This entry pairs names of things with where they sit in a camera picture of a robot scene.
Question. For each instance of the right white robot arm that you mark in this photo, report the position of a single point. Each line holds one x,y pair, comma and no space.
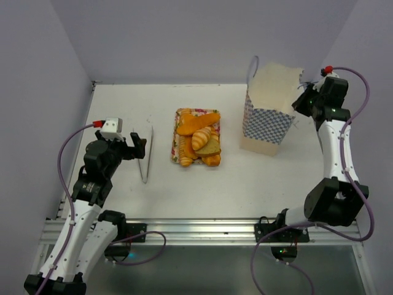
337,199

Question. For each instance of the aluminium mounting rail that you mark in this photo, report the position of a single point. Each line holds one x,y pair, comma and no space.
210,232

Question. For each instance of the blue checkered paper bag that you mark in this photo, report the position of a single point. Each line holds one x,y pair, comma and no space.
268,112

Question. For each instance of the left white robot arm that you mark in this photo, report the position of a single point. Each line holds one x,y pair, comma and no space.
88,230

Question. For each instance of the right black base bracket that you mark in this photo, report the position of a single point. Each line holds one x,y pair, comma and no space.
265,226

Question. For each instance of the fake croissant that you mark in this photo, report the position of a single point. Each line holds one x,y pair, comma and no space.
200,138

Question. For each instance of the black base bracket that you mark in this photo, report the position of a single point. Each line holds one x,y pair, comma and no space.
265,226
133,229

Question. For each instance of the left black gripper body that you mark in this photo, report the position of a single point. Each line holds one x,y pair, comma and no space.
119,149

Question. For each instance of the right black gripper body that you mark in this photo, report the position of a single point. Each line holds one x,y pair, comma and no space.
301,104

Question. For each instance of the left black base bracket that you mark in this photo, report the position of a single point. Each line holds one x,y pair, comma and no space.
133,229

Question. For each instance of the long fake baguette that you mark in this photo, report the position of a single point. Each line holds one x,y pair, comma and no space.
185,116

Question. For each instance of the fake bread slice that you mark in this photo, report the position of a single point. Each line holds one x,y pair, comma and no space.
211,148

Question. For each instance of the twisted fake bread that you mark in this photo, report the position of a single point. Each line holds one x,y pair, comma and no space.
213,161

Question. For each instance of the floral rectangular tray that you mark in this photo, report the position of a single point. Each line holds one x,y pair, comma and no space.
188,149

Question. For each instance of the metal serving tongs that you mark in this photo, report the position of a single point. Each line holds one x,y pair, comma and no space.
147,133

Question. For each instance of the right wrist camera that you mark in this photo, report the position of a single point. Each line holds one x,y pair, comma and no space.
325,73

